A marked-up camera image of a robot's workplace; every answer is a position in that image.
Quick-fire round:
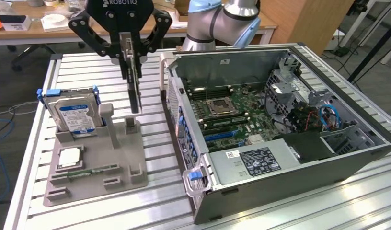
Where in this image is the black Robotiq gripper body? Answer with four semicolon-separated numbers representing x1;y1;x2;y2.
86;0;155;34

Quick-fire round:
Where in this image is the graphics card with metal bracket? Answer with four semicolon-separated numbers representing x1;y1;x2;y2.
120;32;143;114

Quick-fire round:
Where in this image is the white paper booklet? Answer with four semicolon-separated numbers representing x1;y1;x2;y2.
168;13;188;29

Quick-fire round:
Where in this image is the white round part on base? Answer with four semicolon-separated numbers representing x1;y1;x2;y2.
40;13;72;33

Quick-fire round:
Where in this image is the wooden desk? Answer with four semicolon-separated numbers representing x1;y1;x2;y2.
0;0;278;46

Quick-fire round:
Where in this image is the black office chair base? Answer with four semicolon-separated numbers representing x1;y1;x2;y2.
7;44;56;71

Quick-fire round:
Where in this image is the white box with black lid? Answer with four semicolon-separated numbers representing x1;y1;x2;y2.
0;14;32;31

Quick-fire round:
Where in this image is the hard disk with blue caddy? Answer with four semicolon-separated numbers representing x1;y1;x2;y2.
36;85;103;139

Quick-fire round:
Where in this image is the CPU socket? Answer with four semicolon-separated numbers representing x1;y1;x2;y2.
207;97;236;115

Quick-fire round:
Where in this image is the black RAM stick with label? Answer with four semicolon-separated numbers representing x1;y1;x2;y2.
202;115;250;127

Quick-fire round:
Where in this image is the green motherboard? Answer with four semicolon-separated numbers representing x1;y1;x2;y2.
186;83;282;154

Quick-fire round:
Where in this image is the silver perforated disk bay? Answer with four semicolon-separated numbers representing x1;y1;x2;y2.
264;69;311;115

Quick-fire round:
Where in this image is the wooden cabinet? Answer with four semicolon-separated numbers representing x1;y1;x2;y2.
259;0;357;57

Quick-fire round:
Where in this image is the blue expansion slot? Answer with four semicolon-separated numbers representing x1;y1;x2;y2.
204;130;240;142

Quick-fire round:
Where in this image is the silver CPU chip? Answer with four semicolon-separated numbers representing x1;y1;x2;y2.
59;148;82;168

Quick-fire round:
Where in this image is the green RAM stick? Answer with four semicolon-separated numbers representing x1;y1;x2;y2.
51;167;120;179

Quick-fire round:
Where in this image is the grey power supply unit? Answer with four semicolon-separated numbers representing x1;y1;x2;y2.
208;138;302;185

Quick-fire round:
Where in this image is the blue case latch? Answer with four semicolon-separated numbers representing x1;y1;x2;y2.
188;170;206;182

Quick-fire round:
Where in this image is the grey printed parts rack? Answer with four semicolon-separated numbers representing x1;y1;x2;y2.
44;103;150;208

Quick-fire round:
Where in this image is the black slanted pole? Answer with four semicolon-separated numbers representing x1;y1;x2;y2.
347;14;391;83

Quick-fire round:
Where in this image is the open black PC case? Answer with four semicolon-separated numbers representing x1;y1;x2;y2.
159;46;391;225

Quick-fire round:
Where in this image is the white floor cable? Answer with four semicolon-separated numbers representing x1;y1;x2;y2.
0;100;39;115

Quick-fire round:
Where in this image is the blue floor cable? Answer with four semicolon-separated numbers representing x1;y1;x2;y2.
0;115;16;207

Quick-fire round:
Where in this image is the red wire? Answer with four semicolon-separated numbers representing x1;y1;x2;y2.
303;111;321;131

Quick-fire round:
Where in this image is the white desk frame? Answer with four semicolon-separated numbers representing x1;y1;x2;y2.
338;0;391;48

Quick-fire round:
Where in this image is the blue wire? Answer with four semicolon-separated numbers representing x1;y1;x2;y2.
318;104;343;131

